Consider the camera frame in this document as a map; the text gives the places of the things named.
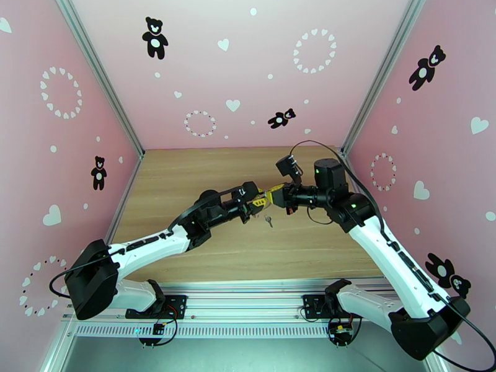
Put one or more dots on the small silver key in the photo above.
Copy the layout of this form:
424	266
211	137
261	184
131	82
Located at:
267	218

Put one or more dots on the aluminium corner post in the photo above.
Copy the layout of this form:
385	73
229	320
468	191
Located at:
99	68
385	68

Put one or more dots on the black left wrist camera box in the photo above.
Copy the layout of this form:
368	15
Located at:
246	190

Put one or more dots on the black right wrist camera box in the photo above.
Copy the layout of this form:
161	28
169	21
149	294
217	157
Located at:
288	167

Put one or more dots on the grey metal panel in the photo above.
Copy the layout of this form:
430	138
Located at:
248	355

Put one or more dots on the aluminium side rail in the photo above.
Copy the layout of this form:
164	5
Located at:
127	190

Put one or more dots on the black board with yellow connector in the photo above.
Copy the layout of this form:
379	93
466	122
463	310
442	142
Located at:
341	330

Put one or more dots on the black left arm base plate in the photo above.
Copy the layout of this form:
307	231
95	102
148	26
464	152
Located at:
178	305

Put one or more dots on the perforated metal strip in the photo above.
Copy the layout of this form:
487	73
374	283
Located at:
232	331

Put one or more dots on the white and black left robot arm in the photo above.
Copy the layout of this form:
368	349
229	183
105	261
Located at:
147	247

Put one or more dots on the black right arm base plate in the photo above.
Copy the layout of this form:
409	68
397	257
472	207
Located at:
310	305

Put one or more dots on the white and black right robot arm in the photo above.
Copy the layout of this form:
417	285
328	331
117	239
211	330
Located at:
387	258

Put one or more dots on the small black circuit board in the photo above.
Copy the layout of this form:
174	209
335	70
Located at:
158	329

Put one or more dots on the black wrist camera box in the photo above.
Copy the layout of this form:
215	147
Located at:
288	167
246	190

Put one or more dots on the aluminium front rail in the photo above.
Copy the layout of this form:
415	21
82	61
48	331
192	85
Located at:
248	301

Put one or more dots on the aluminium frame leg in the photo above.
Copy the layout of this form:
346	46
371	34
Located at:
440	365
58	351

